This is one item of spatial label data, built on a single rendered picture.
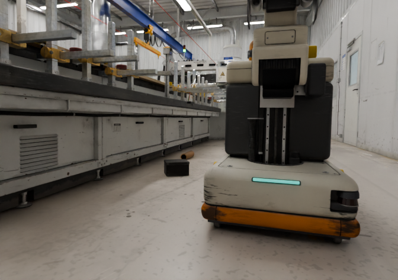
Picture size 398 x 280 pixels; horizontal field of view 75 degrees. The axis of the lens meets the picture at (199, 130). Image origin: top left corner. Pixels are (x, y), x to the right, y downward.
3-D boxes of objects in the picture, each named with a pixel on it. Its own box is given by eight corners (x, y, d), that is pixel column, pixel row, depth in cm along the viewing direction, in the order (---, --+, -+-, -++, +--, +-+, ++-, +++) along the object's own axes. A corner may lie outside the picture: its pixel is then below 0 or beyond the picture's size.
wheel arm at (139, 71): (157, 75, 173) (157, 68, 172) (155, 74, 169) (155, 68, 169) (101, 77, 184) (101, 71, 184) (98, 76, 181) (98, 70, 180)
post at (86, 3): (90, 82, 153) (90, -1, 150) (87, 81, 149) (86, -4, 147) (86, 82, 154) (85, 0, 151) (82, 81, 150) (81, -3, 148)
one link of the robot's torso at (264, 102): (260, 108, 133) (261, 59, 132) (319, 108, 125) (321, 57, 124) (257, 105, 107) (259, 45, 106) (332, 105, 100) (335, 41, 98)
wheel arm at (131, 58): (139, 63, 148) (139, 55, 148) (136, 61, 145) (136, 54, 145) (76, 66, 160) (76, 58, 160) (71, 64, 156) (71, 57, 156)
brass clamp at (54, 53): (70, 63, 135) (70, 52, 135) (49, 57, 122) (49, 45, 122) (61, 63, 137) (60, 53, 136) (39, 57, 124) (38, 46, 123)
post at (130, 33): (133, 93, 201) (134, 30, 199) (131, 92, 198) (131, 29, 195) (130, 93, 202) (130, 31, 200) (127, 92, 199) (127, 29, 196)
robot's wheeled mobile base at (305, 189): (224, 185, 177) (225, 149, 176) (325, 194, 160) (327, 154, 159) (198, 224, 113) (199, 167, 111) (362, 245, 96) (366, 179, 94)
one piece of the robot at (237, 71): (230, 168, 168) (233, 38, 164) (320, 174, 154) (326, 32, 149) (220, 180, 136) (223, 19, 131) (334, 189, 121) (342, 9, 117)
